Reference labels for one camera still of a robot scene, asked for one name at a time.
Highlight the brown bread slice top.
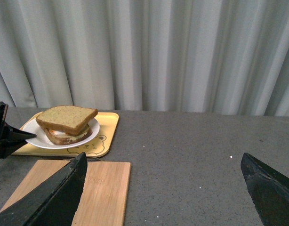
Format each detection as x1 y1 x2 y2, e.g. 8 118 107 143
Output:
36 105 98 135

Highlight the bamboo cutting board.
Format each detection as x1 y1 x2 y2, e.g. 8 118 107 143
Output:
2 160 131 226

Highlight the yellow bear tray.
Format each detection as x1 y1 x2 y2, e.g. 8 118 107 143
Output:
14 113 119 158

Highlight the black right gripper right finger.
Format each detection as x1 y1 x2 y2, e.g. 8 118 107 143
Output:
241 153 289 226

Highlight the grey pleated curtain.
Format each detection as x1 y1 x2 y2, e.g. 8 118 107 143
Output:
0 0 289 116

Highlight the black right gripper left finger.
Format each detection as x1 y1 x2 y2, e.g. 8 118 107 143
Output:
0 153 88 226

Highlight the white round plate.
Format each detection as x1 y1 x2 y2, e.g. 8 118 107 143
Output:
22 118 100 149

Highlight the bottom bread slice with filling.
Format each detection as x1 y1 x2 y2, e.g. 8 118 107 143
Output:
43 124 92 145

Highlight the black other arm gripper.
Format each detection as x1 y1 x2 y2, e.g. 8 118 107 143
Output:
0 101 37 159

